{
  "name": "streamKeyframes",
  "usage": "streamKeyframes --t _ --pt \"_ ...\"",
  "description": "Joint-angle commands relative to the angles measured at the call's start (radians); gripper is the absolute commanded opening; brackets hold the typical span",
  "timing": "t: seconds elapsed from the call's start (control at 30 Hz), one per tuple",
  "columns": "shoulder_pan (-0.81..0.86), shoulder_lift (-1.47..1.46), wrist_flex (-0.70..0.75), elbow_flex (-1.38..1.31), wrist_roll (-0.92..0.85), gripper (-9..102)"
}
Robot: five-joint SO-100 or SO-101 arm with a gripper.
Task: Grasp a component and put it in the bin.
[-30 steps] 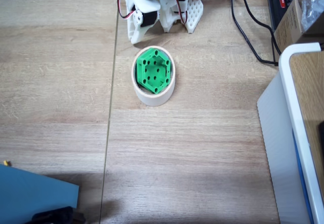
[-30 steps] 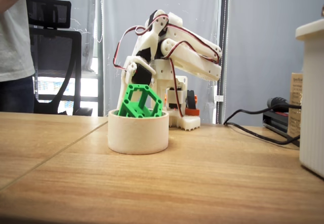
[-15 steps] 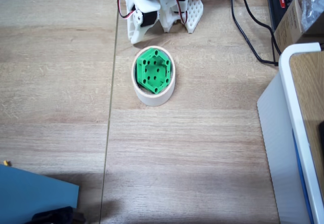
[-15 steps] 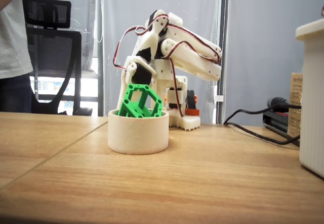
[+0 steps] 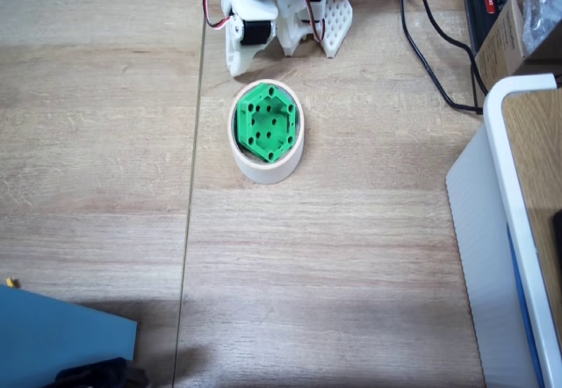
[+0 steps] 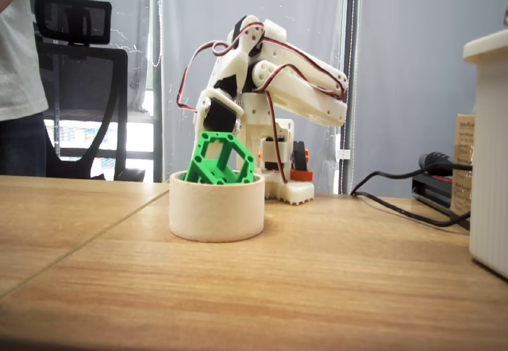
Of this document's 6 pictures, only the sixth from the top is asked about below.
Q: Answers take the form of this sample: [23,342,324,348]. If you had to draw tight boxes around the green hexagonal printed component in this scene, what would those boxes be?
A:
[184,129,256,187]

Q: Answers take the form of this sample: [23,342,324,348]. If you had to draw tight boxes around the orange table clamp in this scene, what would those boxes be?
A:
[290,140,315,183]

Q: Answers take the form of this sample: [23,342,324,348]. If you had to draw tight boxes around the beige masking tape roll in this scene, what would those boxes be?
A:
[168,169,266,244]

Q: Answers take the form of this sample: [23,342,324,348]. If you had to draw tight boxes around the black office chair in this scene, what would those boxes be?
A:
[33,0,147,182]

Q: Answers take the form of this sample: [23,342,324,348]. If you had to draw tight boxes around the person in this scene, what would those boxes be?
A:
[0,0,50,177]

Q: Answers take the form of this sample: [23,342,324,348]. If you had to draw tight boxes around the black device with red label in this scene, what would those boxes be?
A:
[410,171,471,231]

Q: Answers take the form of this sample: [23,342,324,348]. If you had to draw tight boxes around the brown cardboard box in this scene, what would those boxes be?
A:
[451,113,478,216]

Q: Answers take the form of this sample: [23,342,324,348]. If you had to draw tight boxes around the white ribbed container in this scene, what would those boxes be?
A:
[462,28,508,281]

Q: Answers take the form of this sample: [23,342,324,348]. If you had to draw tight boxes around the red white black servo wire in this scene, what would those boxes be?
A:
[175,40,240,113]

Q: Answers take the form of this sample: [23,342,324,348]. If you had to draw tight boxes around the grey metal frame post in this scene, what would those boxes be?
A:
[340,0,361,195]
[151,0,164,183]

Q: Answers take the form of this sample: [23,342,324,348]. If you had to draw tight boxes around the black power cable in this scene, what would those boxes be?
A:
[350,191,472,228]
[349,151,474,197]

